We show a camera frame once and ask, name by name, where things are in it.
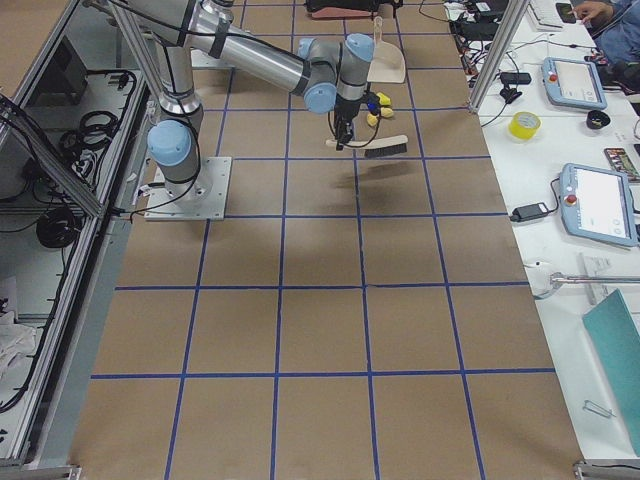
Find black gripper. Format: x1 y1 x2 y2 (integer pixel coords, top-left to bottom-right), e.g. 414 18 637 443
333 97 358 150

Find pale yellow foam piece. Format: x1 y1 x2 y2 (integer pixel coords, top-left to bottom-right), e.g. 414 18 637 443
366 107 394 128

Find yellow sponge piece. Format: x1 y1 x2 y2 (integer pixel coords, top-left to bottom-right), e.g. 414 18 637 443
376 92 392 107

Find beige hand brush black bristles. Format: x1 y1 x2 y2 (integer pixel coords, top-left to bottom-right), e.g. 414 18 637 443
325 135 409 158

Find beige plastic dustpan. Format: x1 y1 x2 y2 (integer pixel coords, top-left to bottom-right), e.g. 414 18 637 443
367 16 406 84

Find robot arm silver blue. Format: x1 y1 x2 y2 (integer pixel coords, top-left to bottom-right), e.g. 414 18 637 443
112 1 375 149

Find black lined trash bin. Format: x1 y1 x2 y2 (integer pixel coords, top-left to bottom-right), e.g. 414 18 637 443
304 0 404 20

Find black webcam clamp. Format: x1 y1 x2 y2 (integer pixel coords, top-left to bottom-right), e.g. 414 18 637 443
500 85 522 105

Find black adapter upper table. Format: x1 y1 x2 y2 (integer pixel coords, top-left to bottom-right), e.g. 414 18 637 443
499 72 532 86

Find yellow tape roll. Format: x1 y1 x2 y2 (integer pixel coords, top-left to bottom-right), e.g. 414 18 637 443
508 111 541 141

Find black power adapter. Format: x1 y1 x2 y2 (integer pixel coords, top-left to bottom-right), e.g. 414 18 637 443
509 202 550 223

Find white keyboard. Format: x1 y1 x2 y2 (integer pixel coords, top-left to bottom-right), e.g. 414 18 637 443
527 0 564 31

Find upper teach pendant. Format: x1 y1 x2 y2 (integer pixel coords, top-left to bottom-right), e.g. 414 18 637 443
541 57 608 110

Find teach pendant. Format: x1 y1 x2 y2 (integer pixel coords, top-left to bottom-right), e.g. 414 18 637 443
559 163 639 247
541 57 608 110

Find black small bowl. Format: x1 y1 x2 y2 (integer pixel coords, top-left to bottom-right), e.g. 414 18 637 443
585 110 611 131

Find white round lamp base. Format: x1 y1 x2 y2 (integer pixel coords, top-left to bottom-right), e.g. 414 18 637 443
523 259 567 300

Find lower teach pendant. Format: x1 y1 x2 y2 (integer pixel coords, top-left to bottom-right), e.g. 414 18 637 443
559 163 639 247

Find person in blue shirt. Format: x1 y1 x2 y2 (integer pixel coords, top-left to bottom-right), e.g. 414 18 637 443
573 0 639 64

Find teal board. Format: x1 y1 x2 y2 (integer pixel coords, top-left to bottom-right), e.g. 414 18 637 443
583 289 639 455

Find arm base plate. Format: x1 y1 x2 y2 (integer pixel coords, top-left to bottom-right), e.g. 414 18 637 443
144 157 232 221
190 49 235 70

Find aluminium frame post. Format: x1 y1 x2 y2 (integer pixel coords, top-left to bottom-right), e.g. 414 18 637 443
469 0 529 114

